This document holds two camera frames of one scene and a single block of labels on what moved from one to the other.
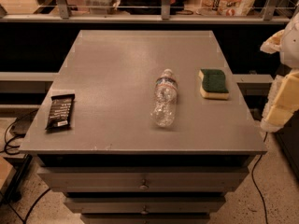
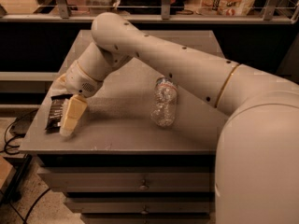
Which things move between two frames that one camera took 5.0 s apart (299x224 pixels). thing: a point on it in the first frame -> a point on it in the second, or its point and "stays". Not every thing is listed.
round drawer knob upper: (144, 186) stays
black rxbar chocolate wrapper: (60, 113) stays
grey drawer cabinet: (113, 165) stays
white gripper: (291, 49) -> (79, 79)
